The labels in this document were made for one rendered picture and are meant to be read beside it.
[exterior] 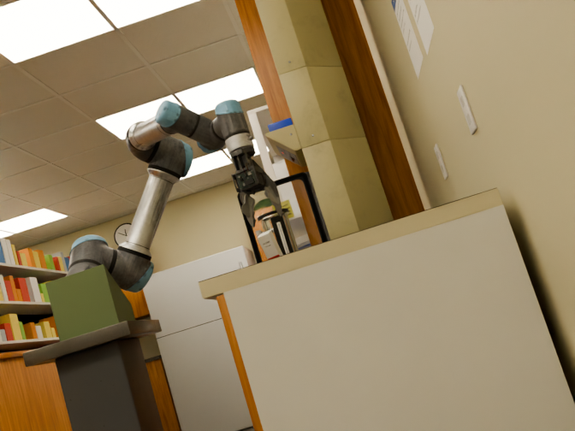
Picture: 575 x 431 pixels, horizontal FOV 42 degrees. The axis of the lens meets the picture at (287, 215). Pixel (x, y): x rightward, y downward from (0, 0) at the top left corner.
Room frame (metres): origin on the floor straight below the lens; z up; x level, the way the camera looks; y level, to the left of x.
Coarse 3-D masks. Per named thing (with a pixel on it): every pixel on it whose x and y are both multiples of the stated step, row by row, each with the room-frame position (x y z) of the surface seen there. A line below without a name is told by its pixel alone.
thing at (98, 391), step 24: (72, 360) 2.16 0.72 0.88; (96, 360) 2.16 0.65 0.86; (120, 360) 2.15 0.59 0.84; (144, 360) 2.34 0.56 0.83; (72, 384) 2.17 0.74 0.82; (96, 384) 2.16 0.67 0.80; (120, 384) 2.16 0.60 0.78; (144, 384) 2.28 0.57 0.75; (72, 408) 2.17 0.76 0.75; (96, 408) 2.16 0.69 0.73; (120, 408) 2.16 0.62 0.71; (144, 408) 2.22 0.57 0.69
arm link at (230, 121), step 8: (216, 104) 2.02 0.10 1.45; (224, 104) 2.00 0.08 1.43; (232, 104) 2.01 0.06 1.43; (216, 112) 2.02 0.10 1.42; (224, 112) 2.00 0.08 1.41; (232, 112) 2.00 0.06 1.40; (240, 112) 2.02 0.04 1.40; (216, 120) 2.04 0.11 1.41; (224, 120) 2.01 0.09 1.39; (232, 120) 2.00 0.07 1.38; (240, 120) 2.01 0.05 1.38; (216, 128) 2.04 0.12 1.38; (224, 128) 2.01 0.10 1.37; (232, 128) 2.00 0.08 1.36; (240, 128) 2.00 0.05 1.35; (224, 136) 2.02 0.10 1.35
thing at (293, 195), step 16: (256, 192) 3.01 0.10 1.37; (288, 192) 3.00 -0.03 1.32; (304, 192) 3.00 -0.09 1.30; (256, 208) 3.01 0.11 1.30; (272, 208) 3.01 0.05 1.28; (288, 208) 3.00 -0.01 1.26; (304, 208) 3.00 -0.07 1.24; (256, 224) 3.01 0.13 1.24; (304, 224) 3.00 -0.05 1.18; (256, 240) 3.01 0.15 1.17; (304, 240) 3.00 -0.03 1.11; (320, 240) 3.00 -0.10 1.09
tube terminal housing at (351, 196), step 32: (288, 96) 2.69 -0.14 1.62; (320, 96) 2.70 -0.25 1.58; (352, 96) 2.81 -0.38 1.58; (320, 128) 2.68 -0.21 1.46; (352, 128) 2.77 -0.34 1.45; (320, 160) 2.68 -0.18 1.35; (352, 160) 2.73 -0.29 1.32; (320, 192) 2.69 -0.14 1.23; (352, 192) 2.70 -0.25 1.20; (384, 192) 2.81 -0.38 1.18; (352, 224) 2.68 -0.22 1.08
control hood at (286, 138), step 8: (280, 128) 2.69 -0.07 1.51; (288, 128) 2.69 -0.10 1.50; (272, 136) 2.69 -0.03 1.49; (280, 136) 2.69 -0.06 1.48; (288, 136) 2.69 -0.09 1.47; (296, 136) 2.69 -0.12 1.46; (272, 144) 2.80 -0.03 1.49; (280, 144) 2.71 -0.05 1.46; (288, 144) 2.69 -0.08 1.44; (296, 144) 2.69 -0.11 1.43; (296, 152) 2.73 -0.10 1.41; (288, 160) 3.01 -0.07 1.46; (304, 160) 2.89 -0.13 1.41
